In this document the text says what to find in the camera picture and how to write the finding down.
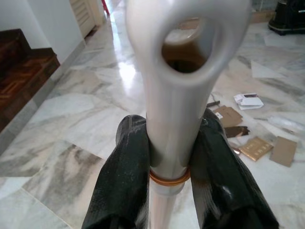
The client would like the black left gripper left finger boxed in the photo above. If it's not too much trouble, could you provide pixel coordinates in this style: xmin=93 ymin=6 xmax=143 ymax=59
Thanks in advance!
xmin=81 ymin=114 xmax=151 ymax=229

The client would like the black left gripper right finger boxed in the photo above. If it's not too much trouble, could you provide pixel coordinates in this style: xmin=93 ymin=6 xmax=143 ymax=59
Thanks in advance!
xmin=190 ymin=108 xmax=280 ymax=229

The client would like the grey broom with loop handle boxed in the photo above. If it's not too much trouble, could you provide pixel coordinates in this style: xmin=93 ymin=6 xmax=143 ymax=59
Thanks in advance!
xmin=125 ymin=0 xmax=252 ymax=229

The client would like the black floor appliance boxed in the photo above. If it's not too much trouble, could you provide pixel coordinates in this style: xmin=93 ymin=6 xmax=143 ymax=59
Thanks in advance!
xmin=268 ymin=0 xmax=305 ymax=36

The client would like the dark brown wrapper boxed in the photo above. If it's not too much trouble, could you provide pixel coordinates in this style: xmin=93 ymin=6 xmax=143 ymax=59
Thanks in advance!
xmin=224 ymin=125 xmax=250 ymax=138

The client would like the gold foil packet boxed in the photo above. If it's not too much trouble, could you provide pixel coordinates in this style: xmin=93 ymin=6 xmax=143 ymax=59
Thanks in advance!
xmin=239 ymin=136 xmax=274 ymax=162

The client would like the flat cardboard box with label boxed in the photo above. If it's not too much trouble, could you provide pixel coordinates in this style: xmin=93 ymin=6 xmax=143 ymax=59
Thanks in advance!
xmin=213 ymin=105 xmax=244 ymax=128

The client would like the plain brown cardboard piece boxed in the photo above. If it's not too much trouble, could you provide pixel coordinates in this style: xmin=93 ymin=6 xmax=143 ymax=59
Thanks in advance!
xmin=269 ymin=136 xmax=298 ymax=167

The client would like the white paper packet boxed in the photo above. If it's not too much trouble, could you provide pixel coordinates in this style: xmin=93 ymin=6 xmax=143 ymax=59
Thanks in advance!
xmin=233 ymin=93 xmax=264 ymax=111

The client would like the dark wooden staircase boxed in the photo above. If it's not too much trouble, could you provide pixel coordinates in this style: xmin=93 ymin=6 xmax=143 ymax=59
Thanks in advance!
xmin=0 ymin=28 xmax=61 ymax=133

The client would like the long brown cardboard box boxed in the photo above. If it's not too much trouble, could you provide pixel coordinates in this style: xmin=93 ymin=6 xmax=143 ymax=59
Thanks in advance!
xmin=249 ymin=10 xmax=276 ymax=24

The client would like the cream panelled door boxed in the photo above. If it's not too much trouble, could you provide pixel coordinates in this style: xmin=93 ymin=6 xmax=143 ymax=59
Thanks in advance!
xmin=69 ymin=0 xmax=105 ymax=38

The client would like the red object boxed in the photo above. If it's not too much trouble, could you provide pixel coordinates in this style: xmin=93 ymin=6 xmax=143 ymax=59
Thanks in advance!
xmin=101 ymin=0 xmax=111 ymax=15

